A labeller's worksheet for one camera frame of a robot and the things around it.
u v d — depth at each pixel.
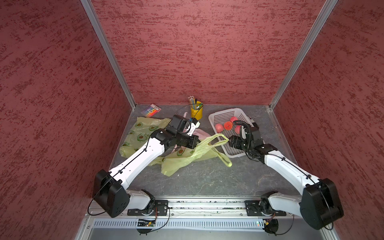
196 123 0.71
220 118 1.06
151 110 1.17
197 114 1.04
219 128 1.00
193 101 1.03
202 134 0.77
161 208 0.74
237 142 0.76
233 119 1.06
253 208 0.74
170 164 0.67
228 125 1.03
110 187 0.39
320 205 0.40
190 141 0.66
